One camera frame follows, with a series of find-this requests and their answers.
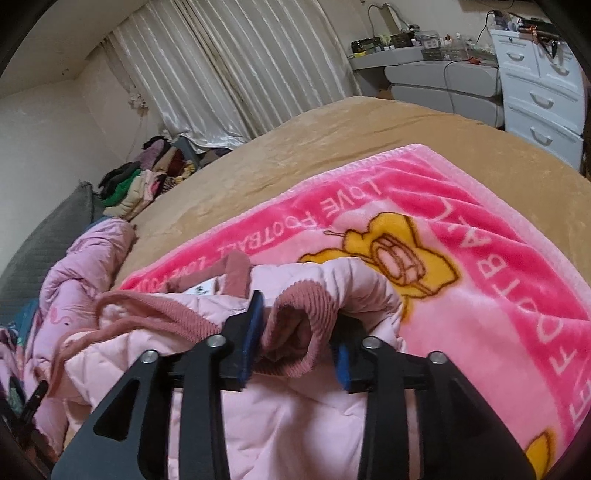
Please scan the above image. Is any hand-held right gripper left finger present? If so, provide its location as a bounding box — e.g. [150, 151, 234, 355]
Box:
[51, 290, 266, 480]

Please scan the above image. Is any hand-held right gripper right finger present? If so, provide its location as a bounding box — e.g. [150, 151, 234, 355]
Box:
[330, 318, 536, 480]

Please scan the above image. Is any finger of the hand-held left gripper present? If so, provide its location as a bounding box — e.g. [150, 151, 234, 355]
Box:
[19, 381, 49, 422]

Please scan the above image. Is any pink quilted jacket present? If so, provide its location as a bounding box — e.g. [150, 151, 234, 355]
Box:
[48, 251, 423, 480]

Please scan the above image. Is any pile of folded clothes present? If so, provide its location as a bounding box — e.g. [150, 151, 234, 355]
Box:
[97, 134, 232, 220]

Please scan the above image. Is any pink printed duvet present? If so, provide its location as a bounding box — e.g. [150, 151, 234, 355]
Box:
[0, 217, 137, 457]

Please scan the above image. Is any pink printed blanket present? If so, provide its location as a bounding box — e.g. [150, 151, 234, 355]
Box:
[117, 143, 591, 480]

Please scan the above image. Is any grey quilted pillow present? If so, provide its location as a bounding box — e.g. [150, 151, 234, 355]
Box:
[0, 182, 107, 315]

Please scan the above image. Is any tan bed sheet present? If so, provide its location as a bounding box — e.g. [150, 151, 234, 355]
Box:
[113, 95, 591, 296]

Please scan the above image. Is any cream satin curtain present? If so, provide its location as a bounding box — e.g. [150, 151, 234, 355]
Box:
[99, 0, 365, 144]

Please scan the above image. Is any grey dressing table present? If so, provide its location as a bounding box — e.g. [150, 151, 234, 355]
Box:
[348, 46, 506, 130]

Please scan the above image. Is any white drawer cabinet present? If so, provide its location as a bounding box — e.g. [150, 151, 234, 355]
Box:
[489, 28, 587, 171]

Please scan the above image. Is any clutter of small desk items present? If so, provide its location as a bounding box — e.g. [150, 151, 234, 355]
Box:
[351, 30, 497, 63]

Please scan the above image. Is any wall socket with plugs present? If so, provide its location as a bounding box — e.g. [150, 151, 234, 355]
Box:
[127, 90, 151, 114]

